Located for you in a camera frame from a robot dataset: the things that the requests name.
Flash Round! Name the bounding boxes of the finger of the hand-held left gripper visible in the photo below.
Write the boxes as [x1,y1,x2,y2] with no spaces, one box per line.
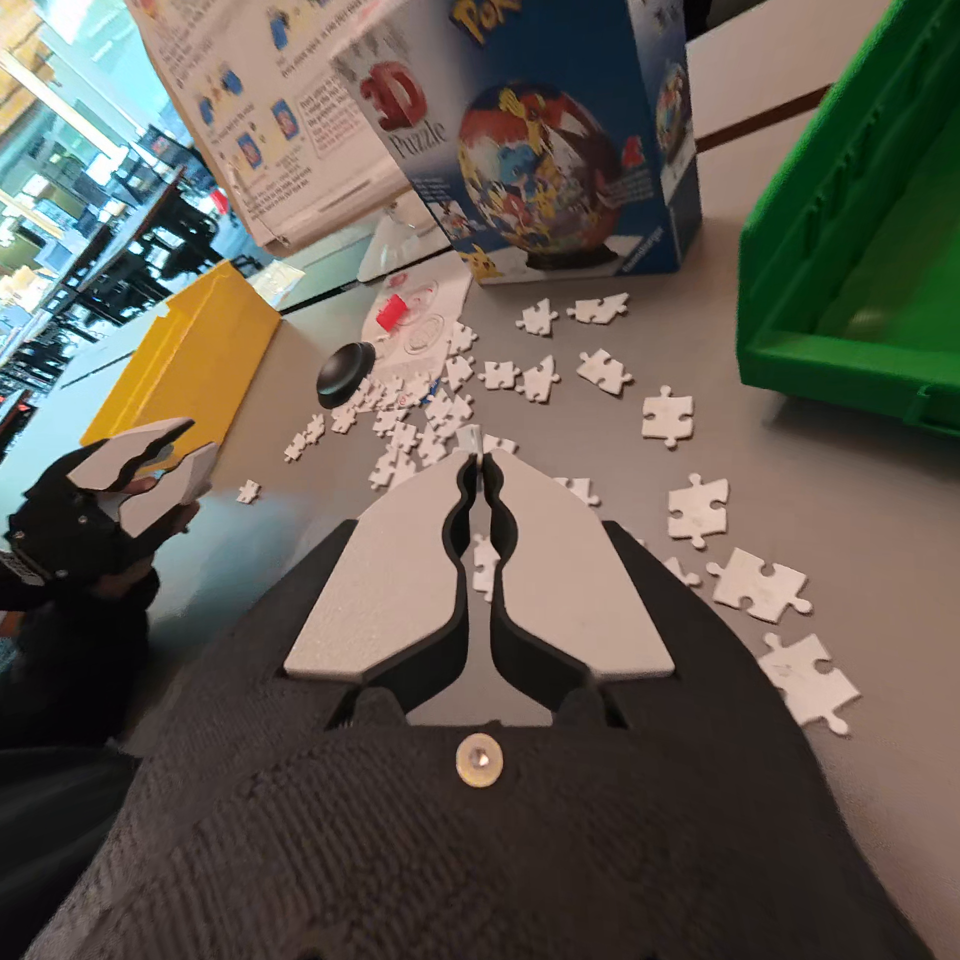
[117,441,222,540]
[66,417,197,493]

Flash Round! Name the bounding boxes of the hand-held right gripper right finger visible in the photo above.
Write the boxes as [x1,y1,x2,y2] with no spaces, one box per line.
[483,450,678,711]

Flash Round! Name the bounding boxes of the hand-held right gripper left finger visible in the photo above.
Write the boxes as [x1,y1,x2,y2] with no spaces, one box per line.
[283,450,481,711]

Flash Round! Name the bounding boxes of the yellow plastic bin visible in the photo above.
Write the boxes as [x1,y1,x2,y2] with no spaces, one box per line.
[80,260,283,451]

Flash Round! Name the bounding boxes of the spread of white puzzle pieces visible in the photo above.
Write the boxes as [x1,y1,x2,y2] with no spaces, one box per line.
[236,294,862,738]

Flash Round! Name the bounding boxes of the white curved puzzle piece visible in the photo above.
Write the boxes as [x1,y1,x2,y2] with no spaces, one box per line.
[457,424,486,498]

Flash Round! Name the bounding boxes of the black round puzzle stand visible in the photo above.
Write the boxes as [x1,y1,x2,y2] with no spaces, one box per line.
[316,341,377,411]

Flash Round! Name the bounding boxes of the blue puzzle box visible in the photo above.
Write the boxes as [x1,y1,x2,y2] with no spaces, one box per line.
[330,0,703,287]

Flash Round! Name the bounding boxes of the clear plastic bag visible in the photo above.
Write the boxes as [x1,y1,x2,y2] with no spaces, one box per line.
[247,262,307,303]

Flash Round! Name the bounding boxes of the white instruction leaflet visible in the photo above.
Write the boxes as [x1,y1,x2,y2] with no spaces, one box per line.
[358,268,475,412]

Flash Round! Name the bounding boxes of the white board stand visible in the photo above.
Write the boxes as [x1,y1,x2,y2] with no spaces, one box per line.
[356,198,456,285]

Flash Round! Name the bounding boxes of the white instruction board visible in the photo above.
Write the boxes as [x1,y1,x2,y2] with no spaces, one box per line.
[123,0,415,250]

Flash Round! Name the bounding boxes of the green plastic bin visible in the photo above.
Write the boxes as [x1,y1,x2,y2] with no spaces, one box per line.
[736,0,960,438]

